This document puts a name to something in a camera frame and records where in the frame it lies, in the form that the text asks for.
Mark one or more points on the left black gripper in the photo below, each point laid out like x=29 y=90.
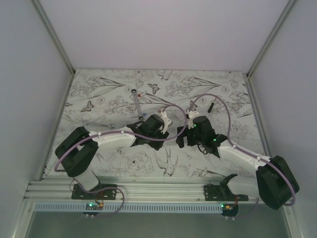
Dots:
x=156 y=145

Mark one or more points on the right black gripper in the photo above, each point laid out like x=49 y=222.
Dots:
x=180 y=140

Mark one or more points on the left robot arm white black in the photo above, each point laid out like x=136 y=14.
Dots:
x=76 y=152

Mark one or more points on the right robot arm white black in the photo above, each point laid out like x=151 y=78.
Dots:
x=272 y=180

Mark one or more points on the black cylindrical pen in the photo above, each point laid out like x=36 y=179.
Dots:
x=211 y=107

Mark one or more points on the silver combination wrench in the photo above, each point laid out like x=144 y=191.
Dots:
x=136 y=101

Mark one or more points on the right controller board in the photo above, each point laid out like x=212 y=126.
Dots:
x=229 y=210

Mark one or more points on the controller board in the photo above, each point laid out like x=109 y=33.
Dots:
x=92 y=206
x=229 y=210

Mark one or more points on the left controller board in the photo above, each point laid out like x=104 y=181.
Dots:
x=92 y=206

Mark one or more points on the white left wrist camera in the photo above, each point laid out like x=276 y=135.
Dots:
x=166 y=122

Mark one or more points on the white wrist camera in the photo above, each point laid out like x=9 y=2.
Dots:
x=191 y=116
x=166 y=122

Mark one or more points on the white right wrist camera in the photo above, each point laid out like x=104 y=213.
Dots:
x=191 y=116

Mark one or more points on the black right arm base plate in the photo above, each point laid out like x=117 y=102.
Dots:
x=221 y=193

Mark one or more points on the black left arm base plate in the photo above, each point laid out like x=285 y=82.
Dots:
x=100 y=192

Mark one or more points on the aluminium mounting rail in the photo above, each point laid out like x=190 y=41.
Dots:
x=135 y=189

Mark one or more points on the white slotted cable duct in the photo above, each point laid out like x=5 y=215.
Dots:
x=132 y=207

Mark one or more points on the right aluminium frame post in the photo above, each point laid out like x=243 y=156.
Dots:
x=271 y=37

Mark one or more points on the aluminium frame post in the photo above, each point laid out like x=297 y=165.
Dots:
x=53 y=35
x=271 y=37

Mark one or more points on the left aluminium frame post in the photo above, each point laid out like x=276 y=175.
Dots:
x=53 y=35

